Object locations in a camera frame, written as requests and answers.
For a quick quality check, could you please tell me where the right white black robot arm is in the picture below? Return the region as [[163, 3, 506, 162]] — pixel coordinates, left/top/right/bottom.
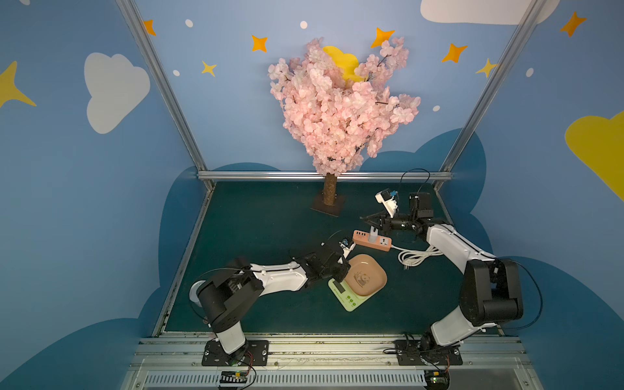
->
[[362, 190, 524, 351]]

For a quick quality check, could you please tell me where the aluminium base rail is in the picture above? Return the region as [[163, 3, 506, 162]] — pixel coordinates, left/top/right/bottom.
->
[[121, 333, 543, 389]]

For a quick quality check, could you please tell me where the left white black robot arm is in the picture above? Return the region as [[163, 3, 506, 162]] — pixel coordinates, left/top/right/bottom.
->
[[188, 238, 356, 358]]

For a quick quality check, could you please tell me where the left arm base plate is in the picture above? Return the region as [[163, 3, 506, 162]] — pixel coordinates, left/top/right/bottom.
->
[[201, 340, 270, 367]]

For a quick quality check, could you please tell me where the pink square plate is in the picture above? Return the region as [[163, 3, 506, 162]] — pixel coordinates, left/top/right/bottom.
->
[[344, 254, 388, 297]]

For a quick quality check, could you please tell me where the orange power strip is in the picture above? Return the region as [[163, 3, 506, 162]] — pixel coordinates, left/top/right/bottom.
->
[[352, 230, 393, 252]]

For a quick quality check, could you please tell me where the pink cherry blossom tree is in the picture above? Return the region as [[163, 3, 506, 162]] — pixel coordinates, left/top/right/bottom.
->
[[268, 37, 421, 215]]

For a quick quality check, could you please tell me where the grey tape roll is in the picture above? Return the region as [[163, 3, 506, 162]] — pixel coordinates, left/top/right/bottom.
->
[[188, 279, 205, 307]]

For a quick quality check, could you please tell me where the metal frame rail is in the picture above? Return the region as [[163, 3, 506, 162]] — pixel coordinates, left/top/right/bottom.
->
[[114, 0, 549, 192]]

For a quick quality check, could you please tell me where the black usb cable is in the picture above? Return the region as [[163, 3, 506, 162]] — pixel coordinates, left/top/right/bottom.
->
[[321, 230, 355, 245]]

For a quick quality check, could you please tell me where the white power strip cord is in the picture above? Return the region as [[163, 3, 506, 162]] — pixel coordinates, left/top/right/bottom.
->
[[391, 244, 445, 268]]

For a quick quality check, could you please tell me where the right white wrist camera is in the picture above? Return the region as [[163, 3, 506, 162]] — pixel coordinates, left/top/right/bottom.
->
[[375, 189, 398, 218]]

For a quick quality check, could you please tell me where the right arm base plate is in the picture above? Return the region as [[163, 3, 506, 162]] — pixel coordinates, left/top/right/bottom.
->
[[393, 339, 464, 367]]

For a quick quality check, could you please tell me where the green electronic scale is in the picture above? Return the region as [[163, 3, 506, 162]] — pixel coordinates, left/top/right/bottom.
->
[[328, 279, 377, 312]]

